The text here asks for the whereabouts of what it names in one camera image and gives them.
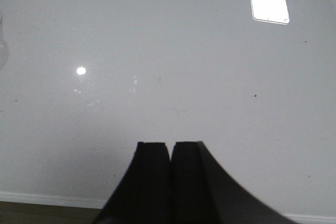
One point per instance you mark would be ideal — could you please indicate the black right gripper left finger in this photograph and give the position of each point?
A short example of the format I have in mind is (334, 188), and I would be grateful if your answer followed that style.
(143, 194)

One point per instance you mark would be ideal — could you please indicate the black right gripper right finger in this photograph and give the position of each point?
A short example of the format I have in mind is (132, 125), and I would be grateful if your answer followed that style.
(203, 192)

